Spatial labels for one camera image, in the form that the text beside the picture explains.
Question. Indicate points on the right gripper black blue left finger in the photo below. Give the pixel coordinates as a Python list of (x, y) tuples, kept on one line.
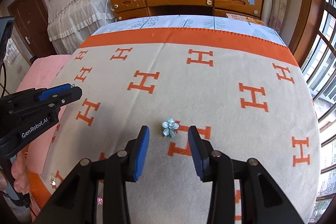
[(75, 200)]

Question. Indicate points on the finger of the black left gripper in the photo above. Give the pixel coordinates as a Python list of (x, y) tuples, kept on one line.
[(57, 103)]

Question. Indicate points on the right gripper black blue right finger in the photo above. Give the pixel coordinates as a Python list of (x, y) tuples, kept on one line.
[(262, 200)]

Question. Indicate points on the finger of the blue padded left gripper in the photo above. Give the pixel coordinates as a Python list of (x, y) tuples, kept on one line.
[(63, 92)]

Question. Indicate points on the blue flower brooch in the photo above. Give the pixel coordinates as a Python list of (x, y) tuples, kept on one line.
[(169, 128)]

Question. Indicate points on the silver ring pink stone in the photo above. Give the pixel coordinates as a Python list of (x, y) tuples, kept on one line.
[(99, 201)]

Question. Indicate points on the person's left hand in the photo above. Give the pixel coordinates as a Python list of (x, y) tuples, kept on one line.
[(20, 174)]

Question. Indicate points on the pink bed sheet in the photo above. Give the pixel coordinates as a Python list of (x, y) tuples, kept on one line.
[(40, 75)]

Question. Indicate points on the brown wooden door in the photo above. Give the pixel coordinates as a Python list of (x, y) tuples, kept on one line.
[(31, 22)]

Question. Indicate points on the white lace covered furniture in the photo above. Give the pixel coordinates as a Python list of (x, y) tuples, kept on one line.
[(71, 22)]

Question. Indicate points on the orange H pattern blanket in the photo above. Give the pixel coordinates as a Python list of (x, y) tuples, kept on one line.
[(246, 95)]

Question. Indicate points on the light blue tree-print sheet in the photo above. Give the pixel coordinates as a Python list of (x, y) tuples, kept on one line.
[(234, 23)]

